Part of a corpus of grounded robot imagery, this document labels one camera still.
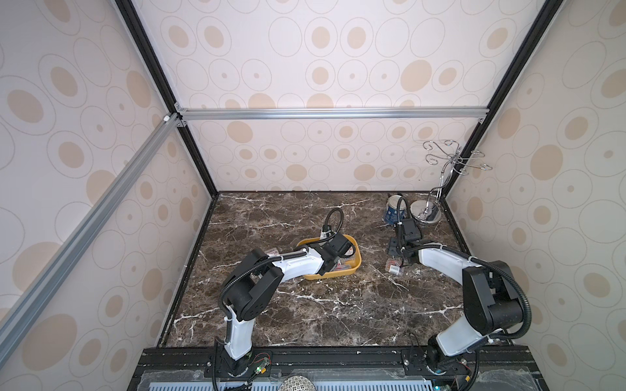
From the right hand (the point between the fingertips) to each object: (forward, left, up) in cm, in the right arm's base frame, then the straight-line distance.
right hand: (408, 246), depth 95 cm
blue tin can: (+15, +4, +3) cm, 16 cm away
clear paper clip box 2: (-8, +7, -2) cm, 11 cm away
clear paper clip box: (-4, +54, -1) cm, 54 cm away
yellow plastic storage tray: (-9, +25, 0) cm, 27 cm away
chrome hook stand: (+21, -13, -2) cm, 25 cm away
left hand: (-5, +30, +1) cm, 30 cm away
